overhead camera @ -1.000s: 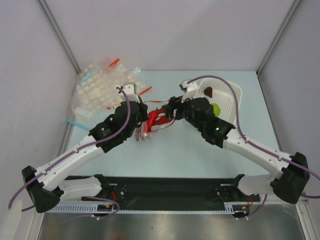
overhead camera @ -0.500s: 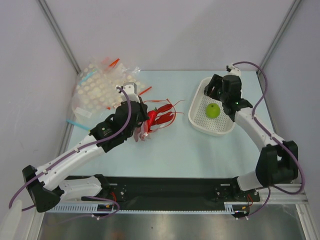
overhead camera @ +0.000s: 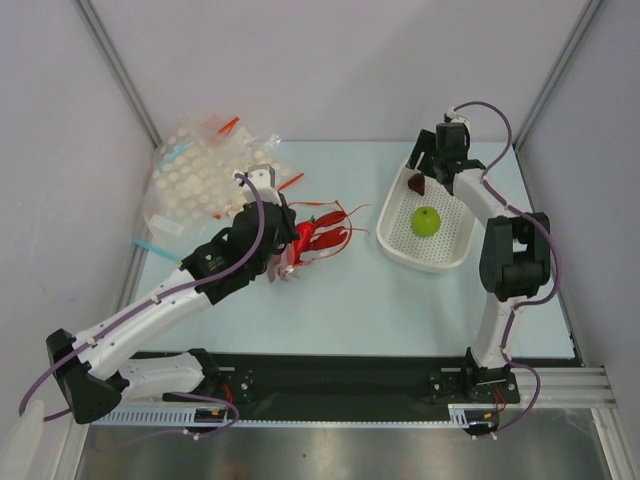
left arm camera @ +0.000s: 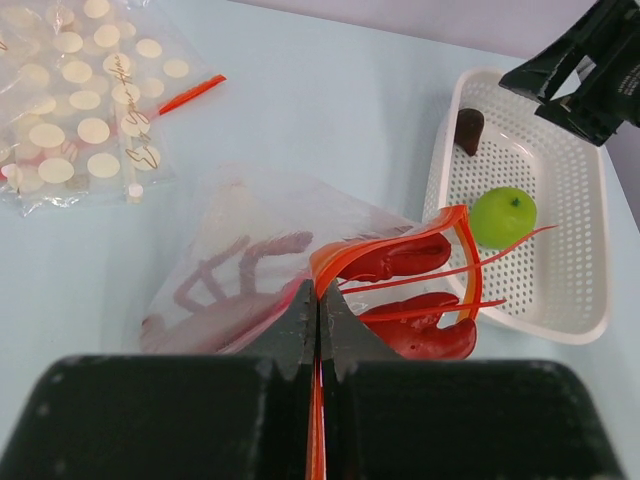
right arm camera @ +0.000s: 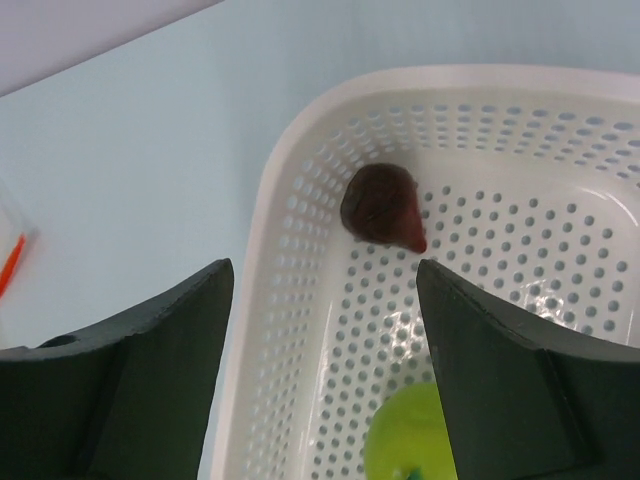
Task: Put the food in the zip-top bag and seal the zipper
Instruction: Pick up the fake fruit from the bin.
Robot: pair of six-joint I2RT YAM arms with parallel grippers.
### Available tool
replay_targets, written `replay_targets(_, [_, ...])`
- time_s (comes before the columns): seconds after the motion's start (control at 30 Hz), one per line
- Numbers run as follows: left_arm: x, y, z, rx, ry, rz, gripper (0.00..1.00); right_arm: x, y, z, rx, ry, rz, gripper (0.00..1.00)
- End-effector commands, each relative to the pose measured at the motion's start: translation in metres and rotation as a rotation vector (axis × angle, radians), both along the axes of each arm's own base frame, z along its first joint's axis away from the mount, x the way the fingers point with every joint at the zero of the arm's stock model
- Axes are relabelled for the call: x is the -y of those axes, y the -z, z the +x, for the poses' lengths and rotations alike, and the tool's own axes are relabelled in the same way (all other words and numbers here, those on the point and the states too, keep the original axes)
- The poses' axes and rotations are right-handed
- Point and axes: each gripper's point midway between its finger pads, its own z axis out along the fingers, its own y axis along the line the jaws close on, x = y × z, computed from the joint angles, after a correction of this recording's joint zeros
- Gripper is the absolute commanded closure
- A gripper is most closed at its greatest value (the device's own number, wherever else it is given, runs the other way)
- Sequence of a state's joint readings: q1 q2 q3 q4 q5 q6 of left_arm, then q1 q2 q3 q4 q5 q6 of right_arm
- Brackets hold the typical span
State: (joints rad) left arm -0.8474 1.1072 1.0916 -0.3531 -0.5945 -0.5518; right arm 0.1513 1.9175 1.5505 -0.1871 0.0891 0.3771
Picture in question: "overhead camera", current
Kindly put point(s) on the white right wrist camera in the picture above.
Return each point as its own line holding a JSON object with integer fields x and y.
{"x": 452, "y": 116}

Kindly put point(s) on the dark red toy fruit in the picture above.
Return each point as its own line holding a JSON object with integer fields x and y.
{"x": 417, "y": 184}

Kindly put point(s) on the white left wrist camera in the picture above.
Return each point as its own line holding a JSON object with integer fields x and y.
{"x": 262, "y": 177}

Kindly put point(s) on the clear bag with orange zipper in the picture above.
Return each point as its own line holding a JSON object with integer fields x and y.
{"x": 310, "y": 235}

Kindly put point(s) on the white slotted cable duct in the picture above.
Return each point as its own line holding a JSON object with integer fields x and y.
{"x": 201, "y": 416}

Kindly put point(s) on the red toy lobster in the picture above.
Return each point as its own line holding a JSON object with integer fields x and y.
{"x": 330, "y": 235}

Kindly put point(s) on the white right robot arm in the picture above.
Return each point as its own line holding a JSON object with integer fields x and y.
{"x": 515, "y": 259}

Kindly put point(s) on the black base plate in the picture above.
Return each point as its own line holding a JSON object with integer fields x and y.
{"x": 264, "y": 382}

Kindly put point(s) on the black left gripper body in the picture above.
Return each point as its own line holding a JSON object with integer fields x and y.
{"x": 285, "y": 234}

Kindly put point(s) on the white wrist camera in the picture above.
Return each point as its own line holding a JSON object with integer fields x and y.
{"x": 452, "y": 116}
{"x": 262, "y": 177}

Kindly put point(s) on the green toy apple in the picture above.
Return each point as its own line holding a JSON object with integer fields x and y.
{"x": 425, "y": 221}

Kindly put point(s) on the white perforated plastic basket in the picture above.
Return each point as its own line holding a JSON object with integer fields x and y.
{"x": 447, "y": 248}

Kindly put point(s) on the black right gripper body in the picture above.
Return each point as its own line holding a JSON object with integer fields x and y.
{"x": 431, "y": 161}

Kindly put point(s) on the pile of clear zip bags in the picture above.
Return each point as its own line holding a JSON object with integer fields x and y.
{"x": 190, "y": 187}

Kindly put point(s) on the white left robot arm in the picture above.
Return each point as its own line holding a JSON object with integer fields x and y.
{"x": 95, "y": 369}

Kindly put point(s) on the red toy chili pepper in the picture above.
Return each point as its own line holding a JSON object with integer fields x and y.
{"x": 305, "y": 231}

